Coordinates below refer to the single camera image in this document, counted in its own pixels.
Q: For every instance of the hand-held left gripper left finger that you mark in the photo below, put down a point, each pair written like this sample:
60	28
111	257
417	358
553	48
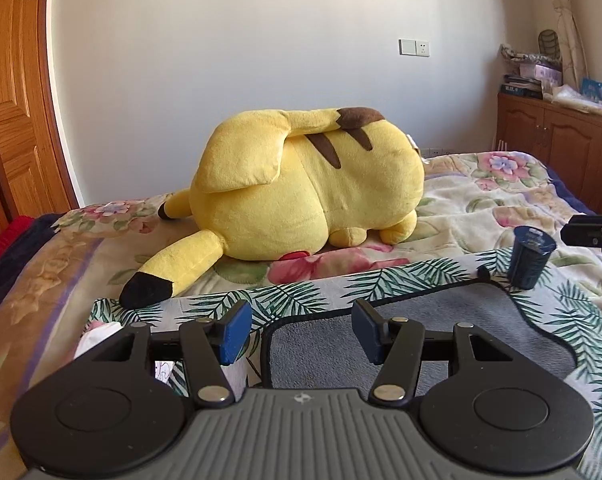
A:
235	334

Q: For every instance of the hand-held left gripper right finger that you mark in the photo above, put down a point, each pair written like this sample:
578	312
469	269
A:
369	334

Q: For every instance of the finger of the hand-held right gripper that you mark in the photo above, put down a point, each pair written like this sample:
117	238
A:
588	232
531	260

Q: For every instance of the grey towel with black trim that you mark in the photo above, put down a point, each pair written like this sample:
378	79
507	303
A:
431	330

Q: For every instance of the floral bed blanket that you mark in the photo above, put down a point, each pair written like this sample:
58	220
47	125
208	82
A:
481	210

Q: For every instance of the palm leaf print cloth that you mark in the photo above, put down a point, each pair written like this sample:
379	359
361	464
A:
301	296

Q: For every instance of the wooden cabinet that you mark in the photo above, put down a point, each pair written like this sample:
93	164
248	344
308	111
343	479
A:
561	135

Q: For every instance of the white plastic bag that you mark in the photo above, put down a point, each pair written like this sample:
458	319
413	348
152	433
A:
576	100

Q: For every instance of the blue packet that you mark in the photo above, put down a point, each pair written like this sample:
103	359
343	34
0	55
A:
598	92

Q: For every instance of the white power strip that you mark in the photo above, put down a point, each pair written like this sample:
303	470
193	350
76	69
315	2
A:
435	151

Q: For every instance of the yellow plush toy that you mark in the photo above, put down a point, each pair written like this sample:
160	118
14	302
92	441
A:
306	200

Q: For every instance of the stack of books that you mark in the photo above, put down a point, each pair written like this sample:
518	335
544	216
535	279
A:
521	87

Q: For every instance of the pale purple box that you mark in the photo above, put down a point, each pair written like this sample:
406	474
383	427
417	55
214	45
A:
543	74

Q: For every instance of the grey patterned cloth bundle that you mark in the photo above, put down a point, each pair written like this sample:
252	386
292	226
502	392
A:
526	55

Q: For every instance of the beige patterned curtain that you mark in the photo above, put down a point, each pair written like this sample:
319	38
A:
568	20

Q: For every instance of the dark navy cloth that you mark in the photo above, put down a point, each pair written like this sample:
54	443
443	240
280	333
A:
16	280

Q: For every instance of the red knitted cloth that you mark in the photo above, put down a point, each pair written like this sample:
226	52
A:
6	242

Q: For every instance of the wooden door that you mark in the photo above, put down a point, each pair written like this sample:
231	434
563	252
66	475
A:
11	110

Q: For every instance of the white wall socket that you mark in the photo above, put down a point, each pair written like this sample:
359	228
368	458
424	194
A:
422	48

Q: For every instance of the white wall switch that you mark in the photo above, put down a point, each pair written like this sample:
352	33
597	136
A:
407	47

